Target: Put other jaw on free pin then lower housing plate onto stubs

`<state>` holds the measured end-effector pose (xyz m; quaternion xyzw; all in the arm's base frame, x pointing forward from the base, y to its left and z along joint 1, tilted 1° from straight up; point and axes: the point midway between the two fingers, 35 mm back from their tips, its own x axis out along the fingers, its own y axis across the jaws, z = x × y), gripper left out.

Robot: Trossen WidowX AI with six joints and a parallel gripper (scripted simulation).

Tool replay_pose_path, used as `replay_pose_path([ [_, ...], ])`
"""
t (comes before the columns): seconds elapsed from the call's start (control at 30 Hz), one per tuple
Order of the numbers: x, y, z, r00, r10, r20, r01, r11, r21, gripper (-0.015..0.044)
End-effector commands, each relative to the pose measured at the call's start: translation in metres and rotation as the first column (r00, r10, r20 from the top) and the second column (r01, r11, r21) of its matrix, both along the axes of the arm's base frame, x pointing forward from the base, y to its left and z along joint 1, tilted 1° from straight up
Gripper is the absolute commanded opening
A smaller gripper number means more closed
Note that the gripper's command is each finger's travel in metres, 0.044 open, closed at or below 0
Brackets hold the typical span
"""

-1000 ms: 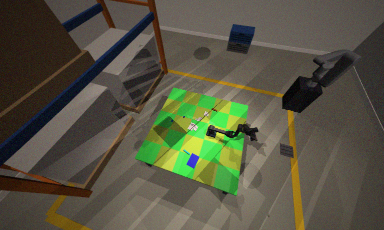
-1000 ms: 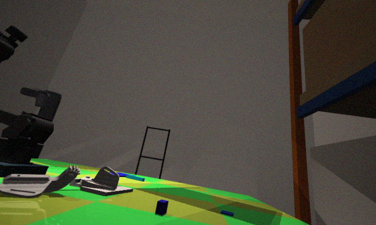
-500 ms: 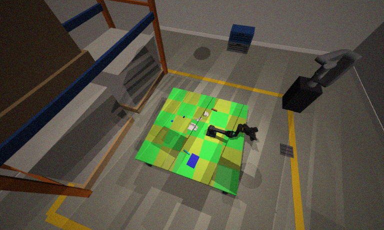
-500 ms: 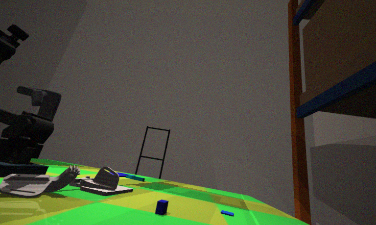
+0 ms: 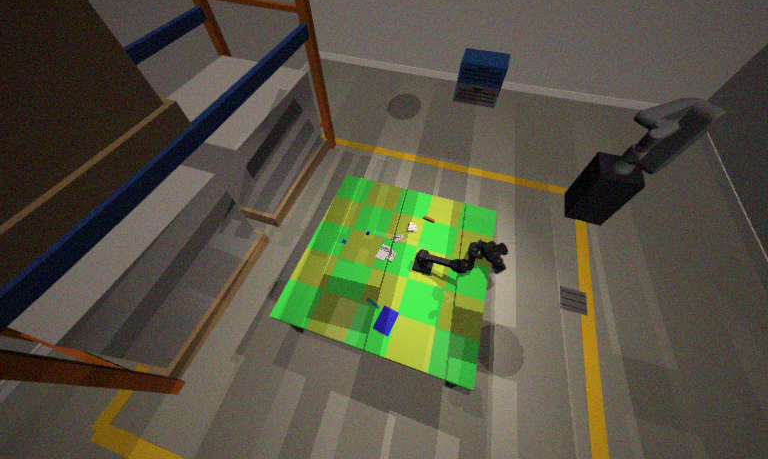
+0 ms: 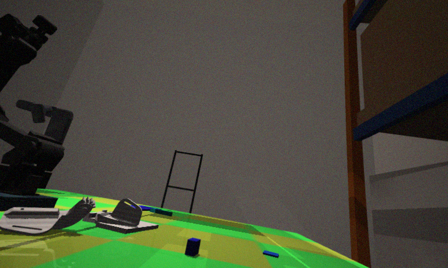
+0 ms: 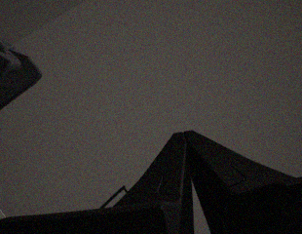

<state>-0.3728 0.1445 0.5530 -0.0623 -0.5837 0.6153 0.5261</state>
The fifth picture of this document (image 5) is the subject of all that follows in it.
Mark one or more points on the blue flat rectangular plate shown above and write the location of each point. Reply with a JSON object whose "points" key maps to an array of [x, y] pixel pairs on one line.
{"points": [[385, 320]]}

